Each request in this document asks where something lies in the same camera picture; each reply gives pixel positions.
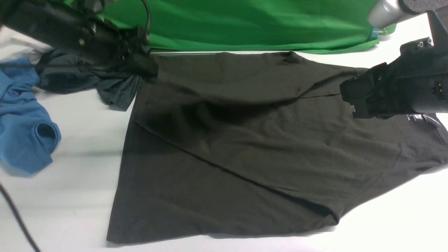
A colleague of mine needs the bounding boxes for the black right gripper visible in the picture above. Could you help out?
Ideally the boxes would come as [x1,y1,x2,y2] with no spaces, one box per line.
[339,38,448,119]

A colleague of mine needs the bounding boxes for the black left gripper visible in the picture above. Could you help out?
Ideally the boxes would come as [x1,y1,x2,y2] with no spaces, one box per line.
[80,27,159,78]

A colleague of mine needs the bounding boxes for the dark gray long-sleeved shirt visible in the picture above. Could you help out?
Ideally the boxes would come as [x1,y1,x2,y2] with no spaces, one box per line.
[107,52,447,245]

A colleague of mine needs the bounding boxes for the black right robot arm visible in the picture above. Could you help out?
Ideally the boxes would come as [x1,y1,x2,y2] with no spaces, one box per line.
[340,0,448,119]

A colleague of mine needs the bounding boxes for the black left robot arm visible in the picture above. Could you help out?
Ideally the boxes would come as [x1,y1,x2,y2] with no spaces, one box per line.
[1,0,159,77]

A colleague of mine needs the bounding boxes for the blue binder clip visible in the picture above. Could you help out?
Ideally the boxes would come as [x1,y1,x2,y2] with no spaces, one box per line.
[370,28,388,40]

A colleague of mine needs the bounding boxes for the dark teal crumpled garment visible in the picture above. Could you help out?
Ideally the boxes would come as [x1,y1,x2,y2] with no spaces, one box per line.
[36,50,143,111]

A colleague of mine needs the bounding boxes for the green backdrop cloth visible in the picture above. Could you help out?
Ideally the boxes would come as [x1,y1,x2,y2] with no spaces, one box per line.
[63,0,398,55]

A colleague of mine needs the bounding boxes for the white crumpled garment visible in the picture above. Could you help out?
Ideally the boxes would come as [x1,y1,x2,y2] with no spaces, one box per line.
[0,27,53,63]

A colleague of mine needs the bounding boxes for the blue crumpled garment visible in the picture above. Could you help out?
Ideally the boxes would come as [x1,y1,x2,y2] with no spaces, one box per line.
[0,58,61,176]

